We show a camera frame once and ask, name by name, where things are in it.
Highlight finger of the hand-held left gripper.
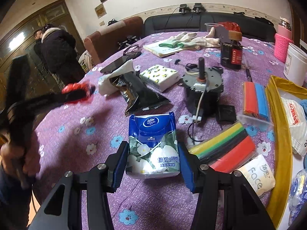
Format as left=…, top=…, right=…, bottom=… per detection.
left=26, top=90, right=88, bottom=115

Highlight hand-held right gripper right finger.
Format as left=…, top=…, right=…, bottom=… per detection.
left=177, top=142, right=276, bottom=230

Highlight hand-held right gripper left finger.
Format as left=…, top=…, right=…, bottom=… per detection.
left=29, top=141, right=130, bottom=230

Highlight blue floral tissue pack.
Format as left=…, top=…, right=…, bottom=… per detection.
left=125, top=111, right=181, bottom=179

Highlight rainbow sponge pack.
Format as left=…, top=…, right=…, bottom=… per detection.
left=188, top=122, right=257, bottom=174

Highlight white cloth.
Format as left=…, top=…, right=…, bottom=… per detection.
left=97, top=59, right=135, bottom=97

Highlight cream tissue pack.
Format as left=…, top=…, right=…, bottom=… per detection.
left=236, top=154, right=276, bottom=198

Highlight black foil bag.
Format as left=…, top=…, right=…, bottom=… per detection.
left=109, top=73, right=171, bottom=116

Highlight red and blue sponge pack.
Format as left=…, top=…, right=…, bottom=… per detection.
left=241, top=81, right=274, bottom=131

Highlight yellow taped foam box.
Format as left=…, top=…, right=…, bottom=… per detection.
left=265, top=75, right=307, bottom=230

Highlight blue white plastic packet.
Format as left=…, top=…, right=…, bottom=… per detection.
left=288, top=169, right=307, bottom=223

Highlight person's left forearm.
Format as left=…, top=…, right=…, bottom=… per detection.
left=0, top=165, right=33, bottom=230

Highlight person's left hand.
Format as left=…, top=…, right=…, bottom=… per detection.
left=0, top=144, right=41, bottom=180

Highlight wooden wardrobe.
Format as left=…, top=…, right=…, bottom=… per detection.
left=0, top=0, right=83, bottom=101

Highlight woven plastic bag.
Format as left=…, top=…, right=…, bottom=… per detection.
left=79, top=51, right=94, bottom=73

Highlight black square adapter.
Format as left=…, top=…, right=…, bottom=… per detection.
left=217, top=105, right=237, bottom=122

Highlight black smartphone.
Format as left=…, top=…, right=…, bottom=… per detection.
left=100, top=57, right=131, bottom=74

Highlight brown armchair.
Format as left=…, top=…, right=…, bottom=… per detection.
left=83, top=16, right=144, bottom=69

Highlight grey electric motor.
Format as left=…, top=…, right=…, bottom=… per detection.
left=175, top=57, right=224, bottom=146

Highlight eyeglasses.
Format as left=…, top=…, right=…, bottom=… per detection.
left=123, top=44, right=142, bottom=58

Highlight lemon print tissue pack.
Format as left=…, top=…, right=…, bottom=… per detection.
left=139, top=65, right=179, bottom=93

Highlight pile of black devices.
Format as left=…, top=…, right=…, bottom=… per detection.
left=117, top=35, right=140, bottom=49

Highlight pen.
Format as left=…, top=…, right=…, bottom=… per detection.
left=243, top=60, right=253, bottom=82

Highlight paper booklet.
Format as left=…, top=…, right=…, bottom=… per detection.
left=143, top=41, right=192, bottom=58

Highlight dark bottle with cork cap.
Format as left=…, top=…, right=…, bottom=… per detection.
left=220, top=31, right=243, bottom=70

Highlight white work glove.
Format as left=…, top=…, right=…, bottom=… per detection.
left=159, top=32, right=201, bottom=49
left=195, top=27, right=221, bottom=48

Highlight black leather sofa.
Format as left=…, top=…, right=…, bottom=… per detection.
left=144, top=11, right=276, bottom=44

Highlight clear plastic cup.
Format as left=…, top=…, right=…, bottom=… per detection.
left=204, top=23, right=222, bottom=33

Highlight red plastic bag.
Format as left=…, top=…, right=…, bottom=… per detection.
left=217, top=21, right=241, bottom=33

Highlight white plastic jar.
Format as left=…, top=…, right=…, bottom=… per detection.
left=284, top=43, right=307, bottom=87

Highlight bottle in pink knitted sleeve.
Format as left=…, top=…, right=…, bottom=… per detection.
left=274, top=17, right=294, bottom=64

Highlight dark wooden cabinet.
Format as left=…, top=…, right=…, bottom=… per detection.
left=286, top=0, right=307, bottom=51

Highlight gold wall plaque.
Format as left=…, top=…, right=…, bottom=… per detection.
left=94, top=3, right=106, bottom=18

